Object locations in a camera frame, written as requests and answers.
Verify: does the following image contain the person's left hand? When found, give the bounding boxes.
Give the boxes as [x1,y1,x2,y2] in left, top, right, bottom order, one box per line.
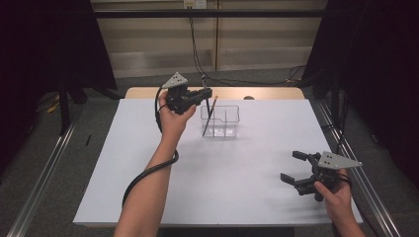
[158,90,198,141]

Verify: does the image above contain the black makeup brush tan bristles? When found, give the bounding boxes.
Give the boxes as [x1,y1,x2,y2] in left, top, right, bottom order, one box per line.
[202,95,219,138]

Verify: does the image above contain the black makeup brush silver ferrule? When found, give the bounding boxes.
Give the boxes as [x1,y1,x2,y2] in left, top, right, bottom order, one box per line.
[201,73,213,119]

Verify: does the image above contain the white table mat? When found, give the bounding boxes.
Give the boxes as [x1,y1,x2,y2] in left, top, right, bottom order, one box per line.
[72,98,364,228]

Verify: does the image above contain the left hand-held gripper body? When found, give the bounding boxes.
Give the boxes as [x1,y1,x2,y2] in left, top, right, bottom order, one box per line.
[160,71,203,116]

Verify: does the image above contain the black metal stand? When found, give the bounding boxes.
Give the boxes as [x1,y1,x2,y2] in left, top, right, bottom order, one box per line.
[56,73,72,136]

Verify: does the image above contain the black floor cable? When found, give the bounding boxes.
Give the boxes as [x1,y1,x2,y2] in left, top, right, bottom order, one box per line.
[322,120,351,156]

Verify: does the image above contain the person's right hand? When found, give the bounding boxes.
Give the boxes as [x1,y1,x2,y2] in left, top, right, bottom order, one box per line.
[312,169,353,219]

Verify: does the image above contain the black horizontal bar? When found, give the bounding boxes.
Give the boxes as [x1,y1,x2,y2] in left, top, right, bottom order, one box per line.
[93,9,327,19]

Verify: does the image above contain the aluminium floor rail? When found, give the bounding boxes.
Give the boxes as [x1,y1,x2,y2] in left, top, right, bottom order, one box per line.
[6,104,84,237]
[316,99,402,237]

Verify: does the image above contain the black power cable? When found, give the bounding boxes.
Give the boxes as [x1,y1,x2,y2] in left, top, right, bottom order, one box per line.
[188,8,305,87]

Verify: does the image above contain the clear plastic organizer box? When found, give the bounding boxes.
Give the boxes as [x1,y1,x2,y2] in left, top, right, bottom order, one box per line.
[200,105,241,139]

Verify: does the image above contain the right hand-held gripper cable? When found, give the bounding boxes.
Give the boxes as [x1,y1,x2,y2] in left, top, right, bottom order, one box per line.
[335,172,353,193]

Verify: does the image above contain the white wall socket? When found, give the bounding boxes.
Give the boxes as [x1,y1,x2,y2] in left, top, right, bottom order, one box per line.
[183,0,208,10]

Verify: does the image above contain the wooden table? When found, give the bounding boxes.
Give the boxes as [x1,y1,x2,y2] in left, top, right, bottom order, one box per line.
[124,86,306,101]

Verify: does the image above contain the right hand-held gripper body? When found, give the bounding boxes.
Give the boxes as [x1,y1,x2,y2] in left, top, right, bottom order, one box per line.
[293,150,364,202]

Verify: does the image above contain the yellow floor cable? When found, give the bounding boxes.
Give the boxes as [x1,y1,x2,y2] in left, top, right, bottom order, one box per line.
[35,93,62,115]

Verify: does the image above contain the black curtain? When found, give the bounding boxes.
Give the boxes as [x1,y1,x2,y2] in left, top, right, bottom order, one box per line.
[301,0,419,191]
[0,0,119,174]

